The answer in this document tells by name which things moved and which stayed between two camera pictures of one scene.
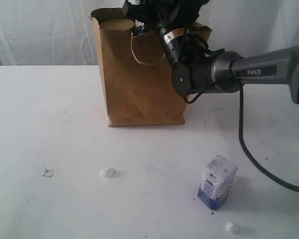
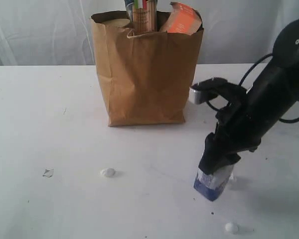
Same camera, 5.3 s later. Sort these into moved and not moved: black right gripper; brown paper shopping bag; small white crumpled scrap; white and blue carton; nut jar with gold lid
Moved: black right gripper; white and blue carton; nut jar with gold lid
Not moved: brown paper shopping bag; small white crumpled scrap
